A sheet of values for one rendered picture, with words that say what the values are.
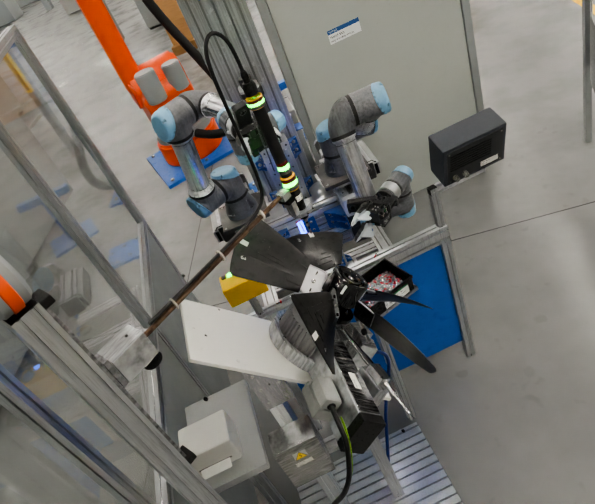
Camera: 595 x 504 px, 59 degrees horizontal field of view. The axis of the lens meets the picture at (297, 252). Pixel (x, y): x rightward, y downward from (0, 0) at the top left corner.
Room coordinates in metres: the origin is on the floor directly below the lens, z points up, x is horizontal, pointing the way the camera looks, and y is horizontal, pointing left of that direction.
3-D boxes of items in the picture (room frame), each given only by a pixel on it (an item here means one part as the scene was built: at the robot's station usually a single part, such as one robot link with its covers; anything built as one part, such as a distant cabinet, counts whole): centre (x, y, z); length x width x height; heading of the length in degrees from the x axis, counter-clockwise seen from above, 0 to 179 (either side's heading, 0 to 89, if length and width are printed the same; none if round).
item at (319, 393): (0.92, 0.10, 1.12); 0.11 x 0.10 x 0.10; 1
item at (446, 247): (1.66, -0.58, 0.39); 0.04 x 0.04 x 0.78; 1
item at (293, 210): (1.28, -0.06, 1.50); 0.09 x 0.07 x 0.10; 126
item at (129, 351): (0.91, 0.44, 1.54); 0.10 x 0.07 x 0.08; 126
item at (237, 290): (1.64, 0.24, 1.02); 0.16 x 0.10 x 0.11; 91
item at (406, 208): (1.62, -0.43, 1.08); 0.11 x 0.08 x 0.11; 87
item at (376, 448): (1.15, 0.04, 0.46); 0.09 x 0.04 x 0.91; 1
